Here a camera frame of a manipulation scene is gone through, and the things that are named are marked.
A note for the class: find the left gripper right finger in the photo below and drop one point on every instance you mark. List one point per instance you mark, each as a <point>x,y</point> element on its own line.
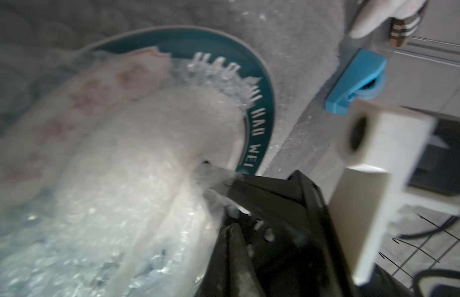
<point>289,236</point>

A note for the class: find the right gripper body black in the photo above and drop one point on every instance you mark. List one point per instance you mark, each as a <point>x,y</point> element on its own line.
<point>438,168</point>

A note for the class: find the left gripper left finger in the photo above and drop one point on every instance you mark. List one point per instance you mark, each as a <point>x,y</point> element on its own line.
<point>230,272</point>

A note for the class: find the clear bubble wrap sheet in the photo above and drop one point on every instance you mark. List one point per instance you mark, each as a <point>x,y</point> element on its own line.
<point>159,244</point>

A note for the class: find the green rimmed white dinner plate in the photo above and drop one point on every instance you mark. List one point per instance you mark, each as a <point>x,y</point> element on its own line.
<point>109,118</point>

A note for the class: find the blue toy car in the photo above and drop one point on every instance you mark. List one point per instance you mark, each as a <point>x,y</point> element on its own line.
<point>364,78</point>

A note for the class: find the plaid brown pouch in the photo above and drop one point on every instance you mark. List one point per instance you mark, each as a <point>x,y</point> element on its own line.
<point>402,30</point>

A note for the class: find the small white figurine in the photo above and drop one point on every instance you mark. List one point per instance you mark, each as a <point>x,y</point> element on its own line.
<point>376,12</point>

